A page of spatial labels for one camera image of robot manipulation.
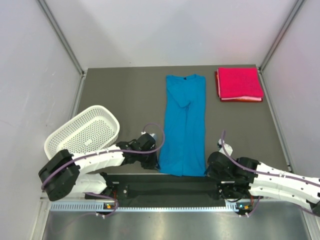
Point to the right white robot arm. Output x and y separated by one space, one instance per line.
268 182

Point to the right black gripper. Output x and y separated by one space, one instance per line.
211 173

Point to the folded pink t-shirt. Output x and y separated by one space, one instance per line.
236 82

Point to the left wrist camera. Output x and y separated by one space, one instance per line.
153 135

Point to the right aluminium frame post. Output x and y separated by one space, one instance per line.
293 13

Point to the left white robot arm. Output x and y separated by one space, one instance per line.
78 173

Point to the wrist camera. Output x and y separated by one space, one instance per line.
224 148
153 135

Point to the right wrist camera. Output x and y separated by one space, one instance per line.
224 148

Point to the aluminium frame post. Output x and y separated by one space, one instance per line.
293 13
60 35

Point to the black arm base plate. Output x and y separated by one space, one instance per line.
168 191

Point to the blue t-shirt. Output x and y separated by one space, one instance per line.
183 152

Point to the folded red t-shirt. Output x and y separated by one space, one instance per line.
240 99

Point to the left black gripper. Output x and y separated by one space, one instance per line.
153 164

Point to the left aluminium frame post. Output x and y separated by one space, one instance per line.
60 35

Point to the white perforated plastic basket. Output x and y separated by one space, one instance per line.
92 129

